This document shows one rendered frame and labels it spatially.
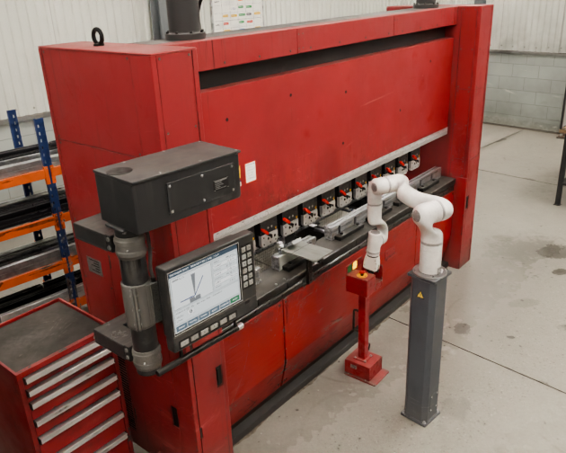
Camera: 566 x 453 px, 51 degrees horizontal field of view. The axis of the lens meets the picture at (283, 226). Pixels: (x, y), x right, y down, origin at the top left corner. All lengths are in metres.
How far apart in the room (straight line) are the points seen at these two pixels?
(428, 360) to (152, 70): 2.24
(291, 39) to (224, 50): 0.52
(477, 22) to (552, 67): 5.75
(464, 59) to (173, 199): 3.53
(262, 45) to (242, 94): 0.28
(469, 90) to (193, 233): 3.13
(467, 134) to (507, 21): 5.93
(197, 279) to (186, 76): 0.86
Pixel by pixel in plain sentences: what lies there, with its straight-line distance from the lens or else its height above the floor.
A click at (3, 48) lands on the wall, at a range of 6.95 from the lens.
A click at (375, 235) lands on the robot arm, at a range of 3.73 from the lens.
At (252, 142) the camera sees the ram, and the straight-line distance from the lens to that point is 3.22.
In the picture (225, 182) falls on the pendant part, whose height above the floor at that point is 1.84.
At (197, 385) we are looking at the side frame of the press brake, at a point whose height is 0.69.
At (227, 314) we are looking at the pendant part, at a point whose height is 1.29.
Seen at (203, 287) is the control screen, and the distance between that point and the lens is 2.31.
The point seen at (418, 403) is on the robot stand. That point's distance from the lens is 3.81.
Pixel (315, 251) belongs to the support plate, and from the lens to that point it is 3.63.
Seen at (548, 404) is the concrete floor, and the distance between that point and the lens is 4.24.
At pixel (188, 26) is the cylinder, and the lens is 2.96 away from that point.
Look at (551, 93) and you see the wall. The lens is 10.87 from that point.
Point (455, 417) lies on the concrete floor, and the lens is 3.99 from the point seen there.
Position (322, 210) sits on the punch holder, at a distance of 3.87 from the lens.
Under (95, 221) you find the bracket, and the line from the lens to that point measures 2.42.
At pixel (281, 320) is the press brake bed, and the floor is 0.63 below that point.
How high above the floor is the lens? 2.55
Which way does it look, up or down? 23 degrees down
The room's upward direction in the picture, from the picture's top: 2 degrees counter-clockwise
